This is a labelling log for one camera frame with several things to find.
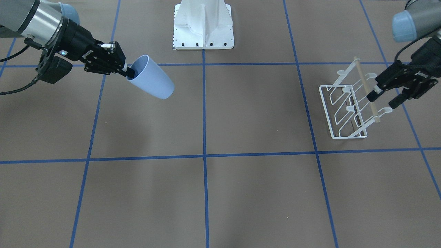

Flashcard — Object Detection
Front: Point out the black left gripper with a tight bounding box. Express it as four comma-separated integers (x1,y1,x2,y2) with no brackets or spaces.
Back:
366,36,440,109

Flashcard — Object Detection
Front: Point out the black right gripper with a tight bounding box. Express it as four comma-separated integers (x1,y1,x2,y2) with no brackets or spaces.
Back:
46,19,136,79

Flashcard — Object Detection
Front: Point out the light blue plastic cup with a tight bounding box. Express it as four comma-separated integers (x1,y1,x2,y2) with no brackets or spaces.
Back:
127,55,175,100

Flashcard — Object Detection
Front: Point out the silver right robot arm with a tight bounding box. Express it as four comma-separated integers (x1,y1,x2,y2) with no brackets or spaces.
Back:
1,0,135,78

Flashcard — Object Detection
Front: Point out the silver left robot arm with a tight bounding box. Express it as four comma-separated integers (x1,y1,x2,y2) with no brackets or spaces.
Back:
367,0,441,109

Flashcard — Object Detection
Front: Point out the white wire cup holder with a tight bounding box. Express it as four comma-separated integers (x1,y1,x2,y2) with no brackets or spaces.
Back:
318,56,393,140

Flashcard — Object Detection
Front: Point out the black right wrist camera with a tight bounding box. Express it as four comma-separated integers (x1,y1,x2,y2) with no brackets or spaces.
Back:
36,50,73,84

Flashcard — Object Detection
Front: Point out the white pedestal column base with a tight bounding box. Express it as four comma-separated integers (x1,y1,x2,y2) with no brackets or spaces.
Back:
172,0,235,50

